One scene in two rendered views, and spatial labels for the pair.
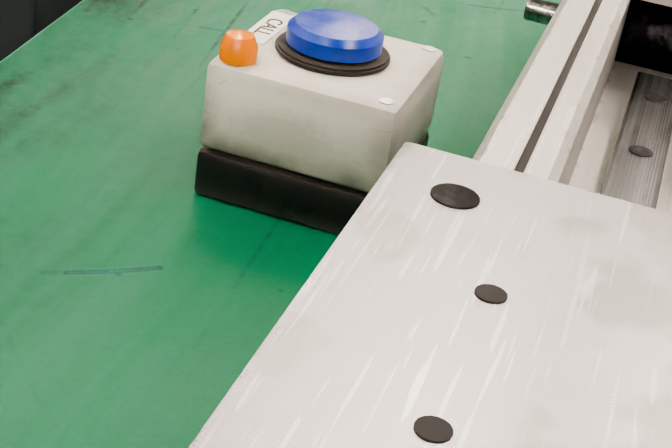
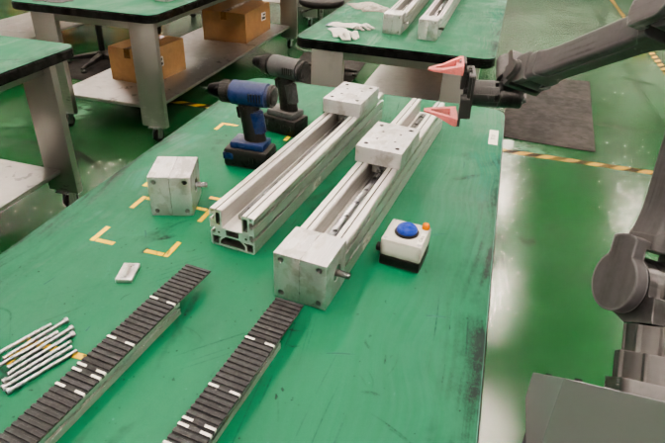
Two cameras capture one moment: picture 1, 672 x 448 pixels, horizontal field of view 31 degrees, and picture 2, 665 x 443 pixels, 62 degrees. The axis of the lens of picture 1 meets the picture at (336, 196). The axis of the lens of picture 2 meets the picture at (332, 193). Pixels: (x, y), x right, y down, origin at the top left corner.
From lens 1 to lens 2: 1.44 m
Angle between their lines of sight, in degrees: 122
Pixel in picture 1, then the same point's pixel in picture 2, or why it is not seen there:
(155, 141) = (440, 265)
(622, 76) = not seen: hidden behind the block
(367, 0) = (390, 348)
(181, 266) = not seen: hidden behind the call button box
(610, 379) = (387, 137)
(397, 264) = (403, 143)
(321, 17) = (411, 227)
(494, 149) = (382, 188)
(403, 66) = (391, 230)
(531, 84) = (372, 201)
